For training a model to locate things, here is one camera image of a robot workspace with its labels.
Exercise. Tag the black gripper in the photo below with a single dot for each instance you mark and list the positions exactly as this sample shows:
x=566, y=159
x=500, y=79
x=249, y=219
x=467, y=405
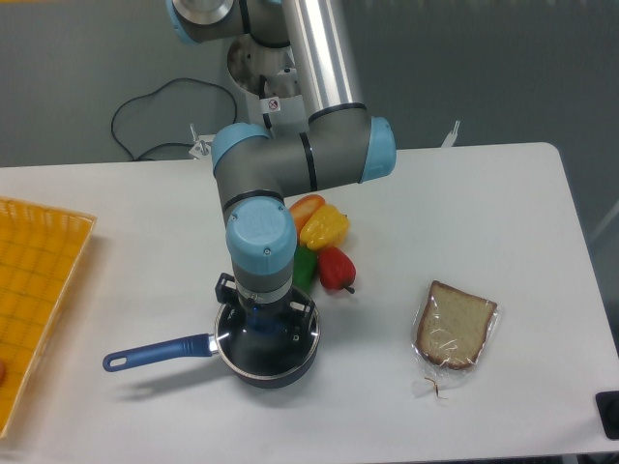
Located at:
x=263, y=306

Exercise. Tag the glass pot lid blue knob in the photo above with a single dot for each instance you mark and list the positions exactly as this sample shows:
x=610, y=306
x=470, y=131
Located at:
x=265, y=353

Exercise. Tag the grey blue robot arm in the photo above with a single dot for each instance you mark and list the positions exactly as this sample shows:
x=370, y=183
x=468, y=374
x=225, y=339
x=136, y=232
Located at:
x=256, y=170

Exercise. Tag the green bell pepper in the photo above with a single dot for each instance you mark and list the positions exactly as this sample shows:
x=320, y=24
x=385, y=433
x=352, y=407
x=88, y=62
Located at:
x=304, y=269

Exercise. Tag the red bell pepper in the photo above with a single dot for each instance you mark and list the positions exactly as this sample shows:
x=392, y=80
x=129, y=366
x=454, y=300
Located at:
x=336, y=270

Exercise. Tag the yellow bell pepper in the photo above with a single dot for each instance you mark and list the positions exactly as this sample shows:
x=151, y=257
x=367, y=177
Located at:
x=327, y=227

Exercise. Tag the orange baguette loaf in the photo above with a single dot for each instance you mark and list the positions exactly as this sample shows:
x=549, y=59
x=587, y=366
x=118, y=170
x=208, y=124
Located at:
x=302, y=210

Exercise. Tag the bread slice in plastic bag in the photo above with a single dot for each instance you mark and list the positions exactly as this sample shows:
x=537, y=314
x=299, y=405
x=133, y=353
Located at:
x=450, y=333

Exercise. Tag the yellow woven basket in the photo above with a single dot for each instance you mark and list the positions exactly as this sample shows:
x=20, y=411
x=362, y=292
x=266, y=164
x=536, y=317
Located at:
x=41, y=247

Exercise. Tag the black device at table edge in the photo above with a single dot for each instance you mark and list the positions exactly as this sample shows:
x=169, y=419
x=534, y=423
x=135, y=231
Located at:
x=607, y=403

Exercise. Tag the blue saucepan with handle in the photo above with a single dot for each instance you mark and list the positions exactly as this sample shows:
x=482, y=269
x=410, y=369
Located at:
x=198, y=345

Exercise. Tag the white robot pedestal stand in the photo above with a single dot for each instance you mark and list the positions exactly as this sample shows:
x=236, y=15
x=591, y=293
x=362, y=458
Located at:
x=268, y=80

